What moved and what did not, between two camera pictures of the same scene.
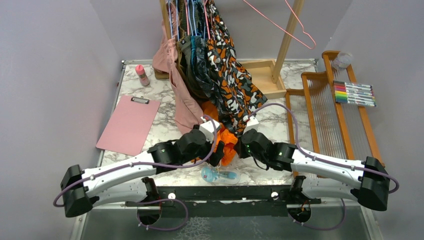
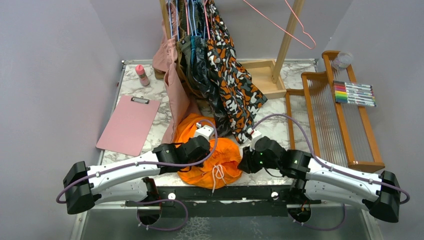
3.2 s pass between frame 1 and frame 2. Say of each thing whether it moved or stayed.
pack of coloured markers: stayed
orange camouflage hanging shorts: stayed
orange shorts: moved
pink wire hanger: stayed
